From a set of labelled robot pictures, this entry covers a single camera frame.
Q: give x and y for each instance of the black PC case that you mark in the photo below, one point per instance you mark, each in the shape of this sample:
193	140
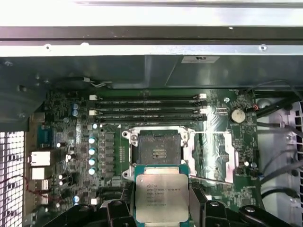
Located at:
151	71

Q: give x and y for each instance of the silver CPU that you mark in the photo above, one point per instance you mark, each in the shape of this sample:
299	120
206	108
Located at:
161	196

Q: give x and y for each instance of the green motherboard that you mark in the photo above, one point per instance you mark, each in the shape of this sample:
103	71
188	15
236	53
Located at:
246	146

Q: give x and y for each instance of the metal locking lever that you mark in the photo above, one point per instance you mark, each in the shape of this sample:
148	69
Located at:
210	179

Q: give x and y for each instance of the CPU socket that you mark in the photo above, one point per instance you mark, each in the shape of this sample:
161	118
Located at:
156	144

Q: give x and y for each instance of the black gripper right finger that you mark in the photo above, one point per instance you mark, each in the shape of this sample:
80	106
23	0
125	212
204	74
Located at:
213	212

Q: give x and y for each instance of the coin cell battery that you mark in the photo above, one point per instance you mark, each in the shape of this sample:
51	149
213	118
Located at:
237	116

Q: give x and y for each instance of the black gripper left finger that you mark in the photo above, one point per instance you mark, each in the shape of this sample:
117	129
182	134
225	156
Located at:
118	212

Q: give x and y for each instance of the white case sticker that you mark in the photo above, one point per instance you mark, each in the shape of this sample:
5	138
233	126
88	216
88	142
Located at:
200	59

